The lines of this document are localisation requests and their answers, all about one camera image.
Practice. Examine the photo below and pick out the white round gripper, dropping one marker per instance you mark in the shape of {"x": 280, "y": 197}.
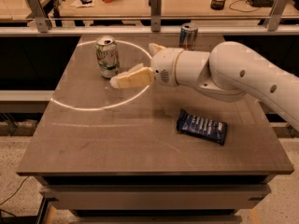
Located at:
{"x": 163, "y": 66}

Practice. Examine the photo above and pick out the green white 7up can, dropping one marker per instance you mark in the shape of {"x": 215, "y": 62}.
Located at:
{"x": 107, "y": 56}

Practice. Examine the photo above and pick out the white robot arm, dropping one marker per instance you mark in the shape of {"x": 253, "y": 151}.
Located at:
{"x": 226, "y": 73}

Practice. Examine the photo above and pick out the blue silver Red Bull can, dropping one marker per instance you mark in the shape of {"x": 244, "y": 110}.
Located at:
{"x": 188, "y": 35}

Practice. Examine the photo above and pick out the black mesh pen cup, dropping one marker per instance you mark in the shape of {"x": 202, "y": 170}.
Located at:
{"x": 217, "y": 4}

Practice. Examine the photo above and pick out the dark blue snack wrapper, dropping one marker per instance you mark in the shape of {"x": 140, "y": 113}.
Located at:
{"x": 208, "y": 129}

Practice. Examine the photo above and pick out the middle metal rail bracket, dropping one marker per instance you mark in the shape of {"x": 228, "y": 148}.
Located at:
{"x": 155, "y": 15}

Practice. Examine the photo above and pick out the metal rail bracket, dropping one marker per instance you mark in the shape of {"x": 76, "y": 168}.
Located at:
{"x": 42, "y": 20}
{"x": 272, "y": 22}
{"x": 155, "y": 15}

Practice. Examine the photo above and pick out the left metal rail bracket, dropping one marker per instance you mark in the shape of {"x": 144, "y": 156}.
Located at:
{"x": 42, "y": 20}

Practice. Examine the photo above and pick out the right metal rail bracket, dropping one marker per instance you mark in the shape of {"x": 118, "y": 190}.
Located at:
{"x": 272, "y": 22}

